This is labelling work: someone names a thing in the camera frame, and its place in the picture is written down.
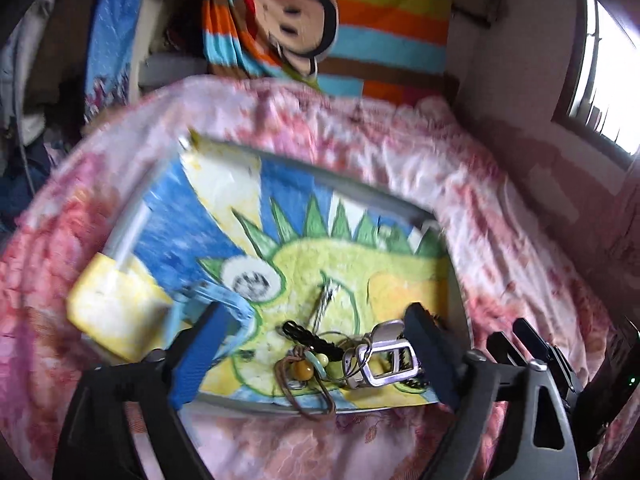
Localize blue wardrobe curtain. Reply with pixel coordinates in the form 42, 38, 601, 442
84, 0, 142, 122

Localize grey tray with drawing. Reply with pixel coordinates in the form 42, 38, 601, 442
64, 129, 474, 417

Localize cream claw hair clip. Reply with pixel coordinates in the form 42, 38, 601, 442
342, 320, 420, 390

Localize light blue smart watch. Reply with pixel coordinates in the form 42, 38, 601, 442
162, 282, 257, 376

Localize floral pink bed quilt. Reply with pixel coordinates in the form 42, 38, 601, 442
1, 76, 612, 479

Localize black hair clip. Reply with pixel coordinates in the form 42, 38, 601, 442
281, 320, 344, 362

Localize striped monkey blanket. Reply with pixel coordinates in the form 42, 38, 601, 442
203, 0, 452, 105

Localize window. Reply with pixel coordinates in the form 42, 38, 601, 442
553, 0, 639, 170

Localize hanging clothes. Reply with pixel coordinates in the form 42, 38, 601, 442
1, 0, 55, 229

